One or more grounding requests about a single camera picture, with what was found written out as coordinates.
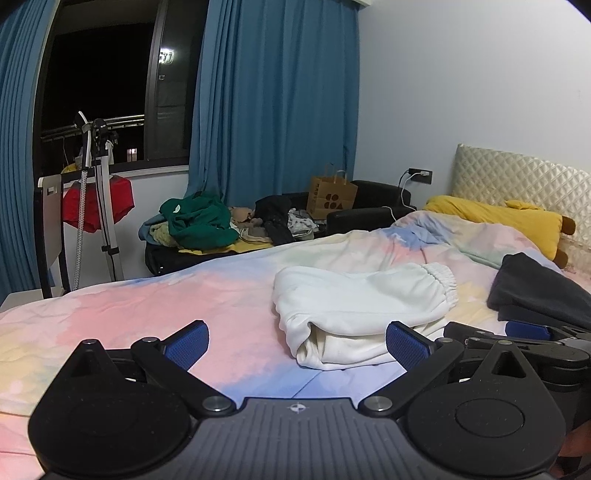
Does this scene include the quilted cream headboard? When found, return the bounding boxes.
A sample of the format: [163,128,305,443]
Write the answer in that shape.
[449,143,591,296]

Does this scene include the beige cloth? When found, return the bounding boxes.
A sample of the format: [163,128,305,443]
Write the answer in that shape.
[230,207,274,244]

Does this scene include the white sweatpants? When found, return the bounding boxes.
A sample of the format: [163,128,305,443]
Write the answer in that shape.
[273,261,459,370]

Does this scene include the dark grey garment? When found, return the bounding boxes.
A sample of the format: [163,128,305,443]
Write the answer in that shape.
[486,252,591,331]

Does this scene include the blue curtain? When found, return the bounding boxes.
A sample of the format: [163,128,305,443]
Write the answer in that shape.
[0,0,64,302]
[184,0,362,209]

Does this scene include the pastel tie-dye blanket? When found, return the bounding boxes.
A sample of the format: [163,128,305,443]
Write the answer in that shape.
[0,210,591,462]

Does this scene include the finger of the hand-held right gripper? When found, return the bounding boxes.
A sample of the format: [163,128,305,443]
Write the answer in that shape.
[464,337,591,367]
[443,320,563,346]

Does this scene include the light blue cloth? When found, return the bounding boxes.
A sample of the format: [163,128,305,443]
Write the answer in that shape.
[137,217,168,244]

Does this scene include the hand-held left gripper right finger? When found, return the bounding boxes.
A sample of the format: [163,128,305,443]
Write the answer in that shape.
[358,320,546,416]

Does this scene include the brown paper bag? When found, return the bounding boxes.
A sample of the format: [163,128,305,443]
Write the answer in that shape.
[306,163,359,221]

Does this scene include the green garment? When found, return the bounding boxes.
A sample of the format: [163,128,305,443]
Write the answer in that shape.
[159,191,241,250]

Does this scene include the black sofa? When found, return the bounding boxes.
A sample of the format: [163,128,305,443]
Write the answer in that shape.
[144,179,417,278]

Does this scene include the red cloth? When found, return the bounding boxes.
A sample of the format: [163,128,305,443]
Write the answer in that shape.
[61,176,136,234]

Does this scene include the dark window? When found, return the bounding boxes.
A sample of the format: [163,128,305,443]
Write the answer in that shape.
[38,0,209,175]

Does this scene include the white charger cable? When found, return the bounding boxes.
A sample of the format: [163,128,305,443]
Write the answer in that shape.
[389,173,415,223]

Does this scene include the yellow plush pillow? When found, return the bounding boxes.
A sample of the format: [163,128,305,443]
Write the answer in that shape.
[424,195,579,269]

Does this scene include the yellow cloth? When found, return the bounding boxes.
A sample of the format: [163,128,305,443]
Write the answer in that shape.
[150,226,274,257]

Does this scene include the black garment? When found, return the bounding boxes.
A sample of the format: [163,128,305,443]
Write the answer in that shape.
[254,194,297,246]

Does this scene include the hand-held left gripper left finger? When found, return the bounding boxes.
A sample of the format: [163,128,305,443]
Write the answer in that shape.
[60,320,237,418]

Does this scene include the patterned white grey cloth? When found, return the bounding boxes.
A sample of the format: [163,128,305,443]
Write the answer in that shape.
[287,208,320,241]

